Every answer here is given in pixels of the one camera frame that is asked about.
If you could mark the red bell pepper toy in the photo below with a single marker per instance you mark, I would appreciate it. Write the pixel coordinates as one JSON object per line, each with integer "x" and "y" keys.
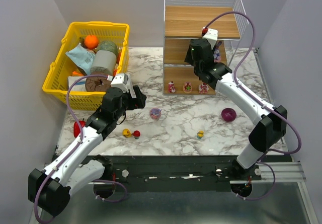
{"x": 76, "y": 129}

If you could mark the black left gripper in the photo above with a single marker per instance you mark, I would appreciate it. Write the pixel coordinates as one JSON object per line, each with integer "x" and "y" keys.
{"x": 137, "y": 99}

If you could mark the white wire wooden shelf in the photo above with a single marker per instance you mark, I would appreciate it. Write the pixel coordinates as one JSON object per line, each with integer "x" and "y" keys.
{"x": 183, "y": 21}

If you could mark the purple onion toy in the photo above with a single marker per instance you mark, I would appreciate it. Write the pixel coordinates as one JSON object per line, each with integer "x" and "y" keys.
{"x": 228, "y": 114}

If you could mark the orange fruit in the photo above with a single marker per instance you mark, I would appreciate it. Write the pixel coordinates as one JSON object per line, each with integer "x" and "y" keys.
{"x": 91, "y": 41}

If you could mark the yellow duck toy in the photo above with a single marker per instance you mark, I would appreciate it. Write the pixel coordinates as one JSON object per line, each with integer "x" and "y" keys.
{"x": 126, "y": 133}

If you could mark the pink bear green flower toy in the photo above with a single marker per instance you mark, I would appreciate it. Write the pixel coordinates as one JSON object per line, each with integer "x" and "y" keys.
{"x": 187, "y": 87}

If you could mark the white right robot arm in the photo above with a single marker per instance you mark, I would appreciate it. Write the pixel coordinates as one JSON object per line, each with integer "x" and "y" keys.
{"x": 269, "y": 128}

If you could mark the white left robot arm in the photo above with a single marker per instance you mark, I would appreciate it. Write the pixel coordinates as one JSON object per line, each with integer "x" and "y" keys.
{"x": 52, "y": 188}

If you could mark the green round melon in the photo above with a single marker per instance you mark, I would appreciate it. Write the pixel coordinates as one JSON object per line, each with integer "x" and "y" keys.
{"x": 108, "y": 45}

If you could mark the yellow plastic basket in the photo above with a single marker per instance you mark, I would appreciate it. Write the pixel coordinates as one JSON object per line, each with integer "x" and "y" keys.
{"x": 56, "y": 81}

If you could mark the grey brown cylinder roll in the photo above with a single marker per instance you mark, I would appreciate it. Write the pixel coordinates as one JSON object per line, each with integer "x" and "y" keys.
{"x": 102, "y": 67}

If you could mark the purple bunny pink donut toy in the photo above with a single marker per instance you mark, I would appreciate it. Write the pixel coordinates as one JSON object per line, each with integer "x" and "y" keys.
{"x": 216, "y": 52}

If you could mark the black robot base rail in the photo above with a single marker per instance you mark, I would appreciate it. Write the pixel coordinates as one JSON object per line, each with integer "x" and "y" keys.
{"x": 171, "y": 173}

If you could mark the small yellow blue toy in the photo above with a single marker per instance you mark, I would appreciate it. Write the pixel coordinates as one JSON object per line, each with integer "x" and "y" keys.
{"x": 200, "y": 134}

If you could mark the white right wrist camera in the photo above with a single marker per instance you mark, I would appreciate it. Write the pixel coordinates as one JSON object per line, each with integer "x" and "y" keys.
{"x": 211, "y": 35}

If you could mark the pink strawberry cake toy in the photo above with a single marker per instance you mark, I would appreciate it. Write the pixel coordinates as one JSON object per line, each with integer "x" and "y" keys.
{"x": 203, "y": 88}

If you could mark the white box in basket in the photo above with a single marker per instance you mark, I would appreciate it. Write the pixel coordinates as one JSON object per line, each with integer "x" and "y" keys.
{"x": 78, "y": 85}

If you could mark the red hair mermaid toy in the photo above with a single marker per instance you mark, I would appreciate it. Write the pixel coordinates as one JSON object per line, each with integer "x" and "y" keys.
{"x": 136, "y": 134}

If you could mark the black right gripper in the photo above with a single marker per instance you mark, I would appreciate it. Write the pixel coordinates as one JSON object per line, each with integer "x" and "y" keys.
{"x": 189, "y": 56}

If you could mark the purple owl pink cup toy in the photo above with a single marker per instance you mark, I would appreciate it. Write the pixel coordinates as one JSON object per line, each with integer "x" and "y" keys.
{"x": 155, "y": 113}

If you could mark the light blue snack bag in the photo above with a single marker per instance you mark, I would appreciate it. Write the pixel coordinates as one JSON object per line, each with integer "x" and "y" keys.
{"x": 82, "y": 58}

